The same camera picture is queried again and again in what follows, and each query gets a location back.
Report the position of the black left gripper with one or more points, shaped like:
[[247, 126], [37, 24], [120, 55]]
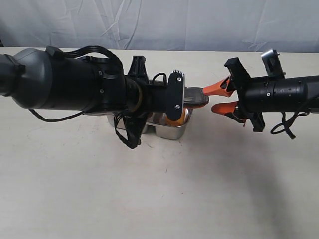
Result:
[[145, 96]]

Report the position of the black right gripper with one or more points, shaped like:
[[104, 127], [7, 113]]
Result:
[[241, 82]]

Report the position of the dark lid with orange seal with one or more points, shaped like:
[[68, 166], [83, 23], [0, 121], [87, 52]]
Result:
[[194, 97]]

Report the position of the yellow toy cheese wedge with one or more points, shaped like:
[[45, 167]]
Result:
[[179, 122]]

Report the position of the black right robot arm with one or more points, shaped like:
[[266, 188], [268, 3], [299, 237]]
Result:
[[292, 97]]

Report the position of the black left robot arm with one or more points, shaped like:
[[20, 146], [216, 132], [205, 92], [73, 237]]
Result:
[[89, 81]]

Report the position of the steel two-compartment lunch box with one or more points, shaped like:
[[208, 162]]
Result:
[[159, 127]]

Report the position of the grey wrinkled backdrop cloth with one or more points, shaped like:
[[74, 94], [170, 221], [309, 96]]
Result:
[[177, 25]]

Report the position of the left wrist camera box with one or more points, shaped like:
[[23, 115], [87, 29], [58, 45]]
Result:
[[175, 95]]

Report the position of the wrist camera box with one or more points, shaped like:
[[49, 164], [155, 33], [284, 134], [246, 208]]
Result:
[[175, 95], [272, 64]]

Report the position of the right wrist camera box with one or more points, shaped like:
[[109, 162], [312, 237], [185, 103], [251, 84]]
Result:
[[272, 64]]

